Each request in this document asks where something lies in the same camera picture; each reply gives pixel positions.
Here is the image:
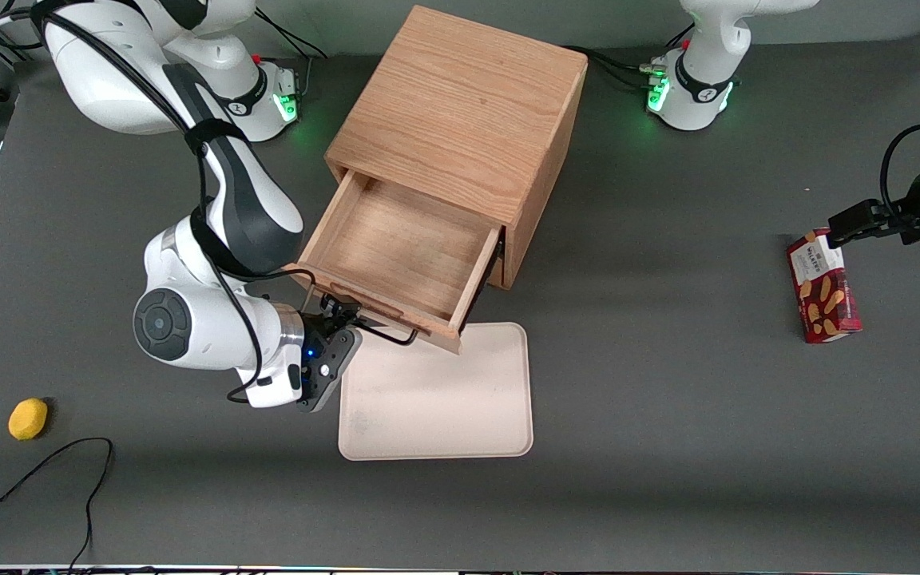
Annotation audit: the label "red tartan shortbread box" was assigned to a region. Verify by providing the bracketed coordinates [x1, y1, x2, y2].
[786, 228, 863, 344]

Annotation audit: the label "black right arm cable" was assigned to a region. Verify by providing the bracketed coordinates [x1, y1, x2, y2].
[0, 0, 319, 403]

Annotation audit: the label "wooden drawer cabinet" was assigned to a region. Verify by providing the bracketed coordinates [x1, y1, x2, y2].
[324, 4, 590, 291]

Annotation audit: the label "black arm base cables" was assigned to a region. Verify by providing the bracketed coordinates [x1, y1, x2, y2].
[251, 11, 330, 103]
[564, 24, 696, 93]

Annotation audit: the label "black left arm base cables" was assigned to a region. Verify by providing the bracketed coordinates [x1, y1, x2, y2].
[564, 24, 696, 93]

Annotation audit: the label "wooden drawer with shallow tray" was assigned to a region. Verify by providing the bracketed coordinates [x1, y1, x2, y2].
[288, 169, 506, 355]

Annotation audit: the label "beige plastic tray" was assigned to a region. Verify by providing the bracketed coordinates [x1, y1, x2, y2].
[338, 322, 534, 462]

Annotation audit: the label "black metal drawer handle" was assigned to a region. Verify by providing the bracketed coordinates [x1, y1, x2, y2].
[347, 317, 419, 347]

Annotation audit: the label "black right arm base cables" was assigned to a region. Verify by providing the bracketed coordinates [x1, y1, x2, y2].
[251, 11, 330, 103]

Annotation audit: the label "yellow lemon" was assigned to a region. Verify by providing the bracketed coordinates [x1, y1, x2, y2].
[8, 398, 50, 442]

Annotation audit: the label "thin black table cable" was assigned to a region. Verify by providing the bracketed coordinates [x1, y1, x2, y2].
[0, 437, 115, 573]

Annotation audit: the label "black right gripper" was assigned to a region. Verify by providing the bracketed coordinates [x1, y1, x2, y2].
[300, 293, 367, 360]

